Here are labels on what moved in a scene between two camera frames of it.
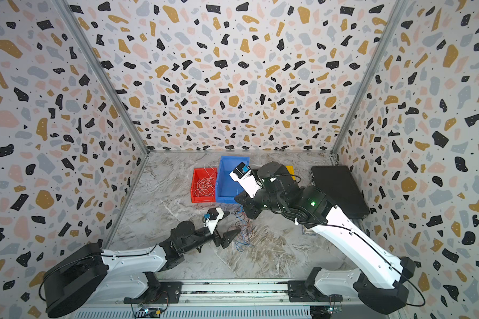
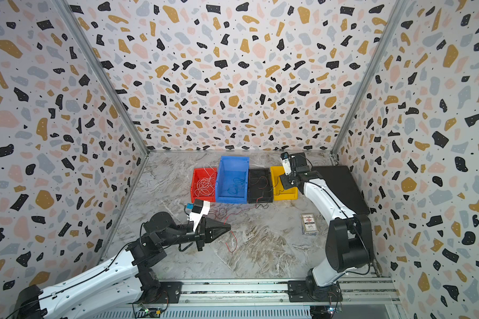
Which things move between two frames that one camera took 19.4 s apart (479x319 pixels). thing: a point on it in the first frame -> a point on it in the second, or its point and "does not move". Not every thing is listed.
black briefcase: (338, 183) does not move
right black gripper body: (255, 206) -> (287, 181)
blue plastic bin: (226, 188) does not move
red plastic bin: (203, 188) does not move
